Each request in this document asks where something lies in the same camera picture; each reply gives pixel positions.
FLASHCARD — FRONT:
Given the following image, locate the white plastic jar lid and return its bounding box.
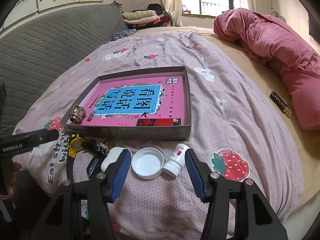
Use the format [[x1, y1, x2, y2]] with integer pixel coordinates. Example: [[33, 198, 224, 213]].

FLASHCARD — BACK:
[[131, 147, 164, 180]]

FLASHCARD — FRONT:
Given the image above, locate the brass door knob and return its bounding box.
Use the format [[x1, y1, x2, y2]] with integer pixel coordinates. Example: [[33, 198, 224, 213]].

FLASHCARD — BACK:
[[69, 105, 86, 124]]

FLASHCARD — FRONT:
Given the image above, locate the beige bed sheet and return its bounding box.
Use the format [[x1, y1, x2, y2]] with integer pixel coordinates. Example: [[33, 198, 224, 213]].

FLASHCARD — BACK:
[[136, 26, 319, 207]]

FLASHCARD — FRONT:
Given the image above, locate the black gold label box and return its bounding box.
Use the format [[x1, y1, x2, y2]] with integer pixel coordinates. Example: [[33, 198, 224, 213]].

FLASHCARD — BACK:
[[269, 91, 292, 118]]

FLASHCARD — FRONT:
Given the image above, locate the dark patterned cloth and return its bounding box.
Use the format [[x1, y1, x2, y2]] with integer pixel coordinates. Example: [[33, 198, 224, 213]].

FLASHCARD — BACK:
[[111, 29, 137, 41]]

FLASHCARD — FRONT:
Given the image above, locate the grey quilted headboard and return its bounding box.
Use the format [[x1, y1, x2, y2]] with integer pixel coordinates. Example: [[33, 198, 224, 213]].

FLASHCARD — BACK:
[[1, 2, 127, 135]]

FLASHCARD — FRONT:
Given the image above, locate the pink Chinese workbook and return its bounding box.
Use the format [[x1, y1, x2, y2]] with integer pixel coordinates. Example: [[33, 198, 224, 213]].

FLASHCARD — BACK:
[[80, 74, 186, 127]]

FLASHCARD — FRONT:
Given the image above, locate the small white pill bottle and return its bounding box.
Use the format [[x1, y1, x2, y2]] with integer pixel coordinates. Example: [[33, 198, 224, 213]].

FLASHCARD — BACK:
[[163, 144, 189, 178]]

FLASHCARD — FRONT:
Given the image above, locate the pink strawberry print blanket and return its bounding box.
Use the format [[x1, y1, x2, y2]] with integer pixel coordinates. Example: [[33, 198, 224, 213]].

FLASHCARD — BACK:
[[14, 32, 304, 239]]

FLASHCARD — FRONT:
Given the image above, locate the wall television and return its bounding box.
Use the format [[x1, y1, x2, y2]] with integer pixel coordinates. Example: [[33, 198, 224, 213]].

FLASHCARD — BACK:
[[308, 14, 320, 43]]

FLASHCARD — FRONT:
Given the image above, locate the stack of folded clothes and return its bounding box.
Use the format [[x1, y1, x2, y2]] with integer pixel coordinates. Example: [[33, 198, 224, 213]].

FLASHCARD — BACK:
[[121, 3, 172, 30]]

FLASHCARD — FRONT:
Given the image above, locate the person's left hand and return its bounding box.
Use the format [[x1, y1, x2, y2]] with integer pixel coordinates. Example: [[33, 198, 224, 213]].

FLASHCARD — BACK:
[[9, 162, 32, 196]]

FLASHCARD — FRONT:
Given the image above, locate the white earbuds case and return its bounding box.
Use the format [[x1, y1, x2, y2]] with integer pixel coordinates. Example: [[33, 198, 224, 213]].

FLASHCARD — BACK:
[[101, 147, 124, 172]]

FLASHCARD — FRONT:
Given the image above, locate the pink rolled quilt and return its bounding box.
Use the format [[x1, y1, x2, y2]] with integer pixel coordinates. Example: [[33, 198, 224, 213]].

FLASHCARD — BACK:
[[213, 8, 319, 130]]

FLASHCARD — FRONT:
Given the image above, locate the red black lighter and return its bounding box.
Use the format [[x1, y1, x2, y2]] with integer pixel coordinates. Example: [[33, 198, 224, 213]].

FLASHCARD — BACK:
[[136, 118, 181, 127]]

